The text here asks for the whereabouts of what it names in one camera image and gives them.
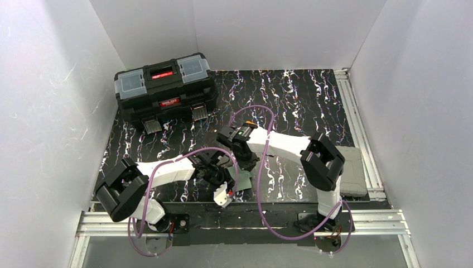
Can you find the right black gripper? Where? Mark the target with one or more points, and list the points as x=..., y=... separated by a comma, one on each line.
x=245, y=159

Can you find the mint green card holder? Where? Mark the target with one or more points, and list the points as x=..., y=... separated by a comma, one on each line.
x=242, y=177

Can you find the grey pad on table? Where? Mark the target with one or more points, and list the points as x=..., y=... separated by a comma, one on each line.
x=352, y=182

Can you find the aluminium frame rail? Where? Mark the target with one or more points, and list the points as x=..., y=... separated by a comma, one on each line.
x=372, y=178

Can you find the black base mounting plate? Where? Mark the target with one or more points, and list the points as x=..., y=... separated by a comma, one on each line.
x=238, y=224

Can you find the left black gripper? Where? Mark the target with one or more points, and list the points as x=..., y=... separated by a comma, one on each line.
x=217, y=177

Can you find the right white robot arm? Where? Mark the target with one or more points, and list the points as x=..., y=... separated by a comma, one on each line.
x=322, y=162

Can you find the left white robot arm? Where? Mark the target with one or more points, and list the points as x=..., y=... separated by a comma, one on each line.
x=125, y=192

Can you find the black toolbox with grey lids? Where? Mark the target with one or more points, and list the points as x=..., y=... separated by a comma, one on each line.
x=150, y=96

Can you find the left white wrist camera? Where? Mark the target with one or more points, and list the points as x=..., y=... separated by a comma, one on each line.
x=223, y=195

